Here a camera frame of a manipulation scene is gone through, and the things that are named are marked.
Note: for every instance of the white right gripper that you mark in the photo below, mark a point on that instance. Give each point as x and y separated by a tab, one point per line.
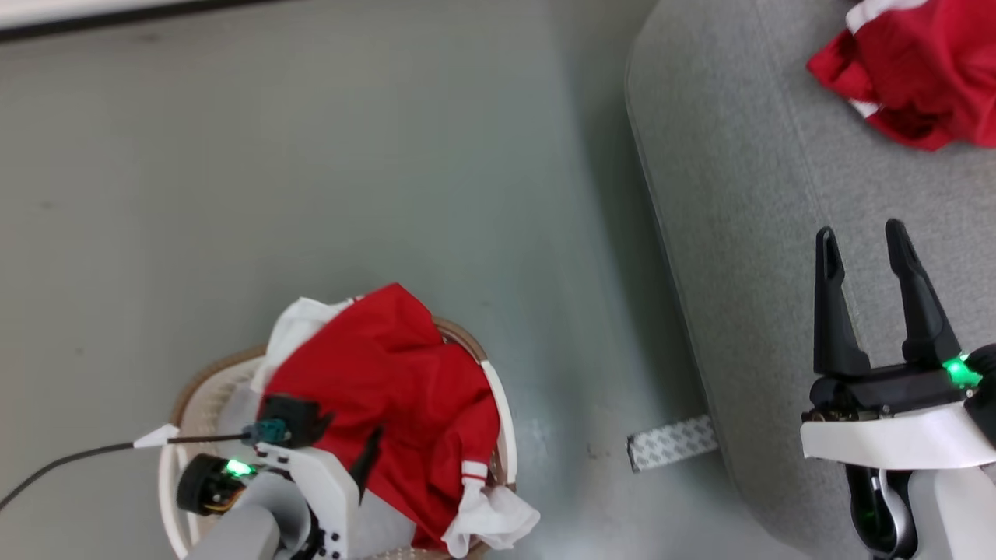
895	432

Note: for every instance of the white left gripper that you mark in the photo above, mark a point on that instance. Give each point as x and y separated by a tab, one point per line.
315	486

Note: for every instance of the red and white garment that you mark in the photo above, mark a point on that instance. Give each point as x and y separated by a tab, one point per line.
926	70
405	373

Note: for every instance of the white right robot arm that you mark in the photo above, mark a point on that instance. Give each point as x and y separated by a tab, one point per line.
953	513

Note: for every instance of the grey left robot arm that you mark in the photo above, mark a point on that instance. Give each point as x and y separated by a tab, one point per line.
241	529

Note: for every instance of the grey fabric sofa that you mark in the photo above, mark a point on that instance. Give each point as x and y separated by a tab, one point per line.
747	202

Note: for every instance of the round beige laundry basket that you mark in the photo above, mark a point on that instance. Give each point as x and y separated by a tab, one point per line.
204	389

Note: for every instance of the white patterned tape strip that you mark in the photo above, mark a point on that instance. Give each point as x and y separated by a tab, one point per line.
671	443

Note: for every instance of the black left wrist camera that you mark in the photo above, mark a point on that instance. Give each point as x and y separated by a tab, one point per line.
292	420

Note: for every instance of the white wall trim rail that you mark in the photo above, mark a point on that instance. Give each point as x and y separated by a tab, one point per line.
70	9

